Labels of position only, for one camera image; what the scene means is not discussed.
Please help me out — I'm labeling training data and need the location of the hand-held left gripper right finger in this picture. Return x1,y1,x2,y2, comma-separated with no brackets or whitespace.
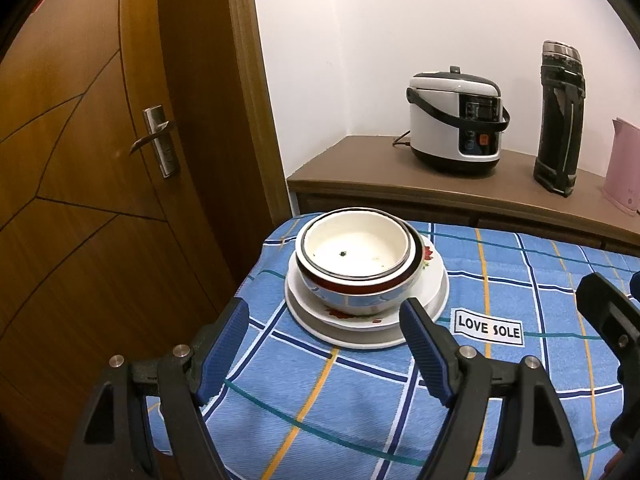
398,297,586,480

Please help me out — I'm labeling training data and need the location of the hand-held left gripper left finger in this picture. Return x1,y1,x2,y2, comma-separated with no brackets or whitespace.
62,297,251,480

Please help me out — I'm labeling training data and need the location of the plain white plate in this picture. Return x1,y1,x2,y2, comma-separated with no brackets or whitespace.
284,230,450,352

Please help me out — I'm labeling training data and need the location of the red flower white plate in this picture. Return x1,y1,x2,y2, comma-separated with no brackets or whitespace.
289,232,437,331

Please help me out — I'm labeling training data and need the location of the white enamel bowl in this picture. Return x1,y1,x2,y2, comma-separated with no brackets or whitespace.
295,210,418,283

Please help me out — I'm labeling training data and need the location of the blue plaid cloth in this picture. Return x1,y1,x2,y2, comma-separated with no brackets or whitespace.
145,215,640,480

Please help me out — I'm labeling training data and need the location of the pink electric kettle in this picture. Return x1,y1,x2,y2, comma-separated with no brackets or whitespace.
602,117,640,218

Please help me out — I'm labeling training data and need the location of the black thermos flask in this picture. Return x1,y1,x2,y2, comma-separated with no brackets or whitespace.
532,40,586,198

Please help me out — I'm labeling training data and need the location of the wooden door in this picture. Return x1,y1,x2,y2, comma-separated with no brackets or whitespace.
0,0,293,480

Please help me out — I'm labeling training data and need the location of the wooden cabinet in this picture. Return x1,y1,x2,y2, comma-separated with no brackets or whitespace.
286,135,640,261

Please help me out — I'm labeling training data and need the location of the white black rice cooker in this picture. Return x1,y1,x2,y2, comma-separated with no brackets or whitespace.
405,66,512,177

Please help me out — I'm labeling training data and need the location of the metal door handle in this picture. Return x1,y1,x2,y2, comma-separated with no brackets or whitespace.
129,106,181,178

